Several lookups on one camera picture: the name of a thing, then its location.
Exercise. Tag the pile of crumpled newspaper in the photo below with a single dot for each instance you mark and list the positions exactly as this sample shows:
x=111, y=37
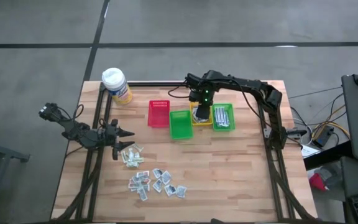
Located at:
x=166, y=177
x=181, y=191

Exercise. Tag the green plastic basket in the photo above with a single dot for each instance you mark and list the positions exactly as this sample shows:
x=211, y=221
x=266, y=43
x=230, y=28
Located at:
x=231, y=107
x=180, y=126

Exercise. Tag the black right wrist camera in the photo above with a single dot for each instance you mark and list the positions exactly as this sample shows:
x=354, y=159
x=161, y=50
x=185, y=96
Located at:
x=204, y=112

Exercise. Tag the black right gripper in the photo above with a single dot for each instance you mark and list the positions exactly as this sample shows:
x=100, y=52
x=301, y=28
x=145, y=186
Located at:
x=202, y=98

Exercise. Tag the yellow Lysol wipes canister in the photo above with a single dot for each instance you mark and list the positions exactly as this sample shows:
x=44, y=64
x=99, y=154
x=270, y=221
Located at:
x=117, y=87

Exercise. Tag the red plastic basket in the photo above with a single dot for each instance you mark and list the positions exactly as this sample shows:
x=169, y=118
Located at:
x=158, y=115

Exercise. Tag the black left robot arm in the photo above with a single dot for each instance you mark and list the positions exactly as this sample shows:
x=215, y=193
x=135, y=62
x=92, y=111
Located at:
x=79, y=133

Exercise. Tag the blue striped bandage packet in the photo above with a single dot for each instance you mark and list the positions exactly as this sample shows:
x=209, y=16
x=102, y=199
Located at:
x=226, y=119
x=219, y=114

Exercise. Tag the grey metal mount plate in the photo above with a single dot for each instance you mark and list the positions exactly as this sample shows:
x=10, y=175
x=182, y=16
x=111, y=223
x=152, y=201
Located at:
x=267, y=133

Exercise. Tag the white paper sheet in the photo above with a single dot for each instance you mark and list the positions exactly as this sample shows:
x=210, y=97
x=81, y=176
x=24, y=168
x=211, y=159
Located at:
x=309, y=151

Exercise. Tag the black desk beam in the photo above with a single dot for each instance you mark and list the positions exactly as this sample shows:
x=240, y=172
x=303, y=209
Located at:
x=325, y=157

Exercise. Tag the black power supply box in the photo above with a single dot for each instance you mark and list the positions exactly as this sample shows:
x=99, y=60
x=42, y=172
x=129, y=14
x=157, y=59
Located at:
x=323, y=138

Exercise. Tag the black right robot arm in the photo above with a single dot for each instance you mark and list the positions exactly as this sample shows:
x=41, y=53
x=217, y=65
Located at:
x=259, y=90

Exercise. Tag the yellow plastic basket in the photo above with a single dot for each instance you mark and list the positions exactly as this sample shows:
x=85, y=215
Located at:
x=210, y=124

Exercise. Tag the red crumpled object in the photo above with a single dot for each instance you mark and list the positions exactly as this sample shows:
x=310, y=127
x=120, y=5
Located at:
x=317, y=183

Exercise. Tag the grey metal stand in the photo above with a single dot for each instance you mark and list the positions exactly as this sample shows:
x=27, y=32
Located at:
x=2, y=154

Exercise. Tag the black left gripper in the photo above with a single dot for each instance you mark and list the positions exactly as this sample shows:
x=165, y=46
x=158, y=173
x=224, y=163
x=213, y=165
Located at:
x=113, y=138

